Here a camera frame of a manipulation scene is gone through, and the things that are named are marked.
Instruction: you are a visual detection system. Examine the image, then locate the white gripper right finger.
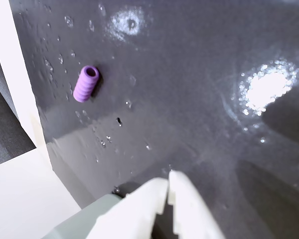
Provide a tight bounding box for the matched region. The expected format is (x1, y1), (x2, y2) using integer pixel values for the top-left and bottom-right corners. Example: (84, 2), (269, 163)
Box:
(167, 171), (226, 239)

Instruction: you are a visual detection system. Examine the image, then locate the black glossy table mat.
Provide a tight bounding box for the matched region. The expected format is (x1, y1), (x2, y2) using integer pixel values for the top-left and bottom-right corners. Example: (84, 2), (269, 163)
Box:
(8, 0), (299, 239)

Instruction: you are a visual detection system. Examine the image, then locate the purple ribbed pen grip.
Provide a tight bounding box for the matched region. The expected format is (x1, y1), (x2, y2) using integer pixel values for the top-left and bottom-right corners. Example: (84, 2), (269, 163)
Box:
(72, 65), (100, 103)

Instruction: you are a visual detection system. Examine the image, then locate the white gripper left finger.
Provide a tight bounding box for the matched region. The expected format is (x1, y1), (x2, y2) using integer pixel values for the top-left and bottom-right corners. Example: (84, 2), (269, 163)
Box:
(86, 177), (169, 239)

